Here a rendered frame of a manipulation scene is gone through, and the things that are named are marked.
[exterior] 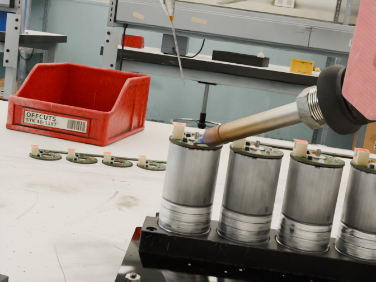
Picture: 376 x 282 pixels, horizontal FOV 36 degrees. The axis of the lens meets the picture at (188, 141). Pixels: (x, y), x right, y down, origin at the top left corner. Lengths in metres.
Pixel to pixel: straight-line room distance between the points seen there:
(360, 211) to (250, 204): 0.05
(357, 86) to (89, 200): 0.22
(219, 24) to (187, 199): 2.25
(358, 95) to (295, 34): 2.32
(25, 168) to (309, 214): 0.23
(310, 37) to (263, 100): 2.18
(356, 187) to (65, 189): 0.19
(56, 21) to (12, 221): 4.53
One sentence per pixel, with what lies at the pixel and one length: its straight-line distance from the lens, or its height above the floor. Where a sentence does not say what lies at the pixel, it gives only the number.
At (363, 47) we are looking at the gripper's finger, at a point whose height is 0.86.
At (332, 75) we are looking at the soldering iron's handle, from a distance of 0.20.
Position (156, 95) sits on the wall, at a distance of 4.68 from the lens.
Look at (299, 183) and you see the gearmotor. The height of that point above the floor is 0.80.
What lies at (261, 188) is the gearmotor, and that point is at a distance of 0.26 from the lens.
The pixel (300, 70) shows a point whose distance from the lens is 2.61.
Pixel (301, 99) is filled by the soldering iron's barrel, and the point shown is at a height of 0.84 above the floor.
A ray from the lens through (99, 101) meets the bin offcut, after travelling 0.64.
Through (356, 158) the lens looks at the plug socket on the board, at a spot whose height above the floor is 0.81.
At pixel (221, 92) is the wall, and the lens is 4.64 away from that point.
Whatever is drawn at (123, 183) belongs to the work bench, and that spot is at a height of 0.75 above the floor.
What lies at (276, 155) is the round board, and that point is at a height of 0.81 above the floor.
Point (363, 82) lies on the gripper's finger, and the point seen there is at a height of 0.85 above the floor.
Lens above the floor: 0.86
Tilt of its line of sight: 11 degrees down
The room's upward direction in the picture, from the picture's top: 8 degrees clockwise
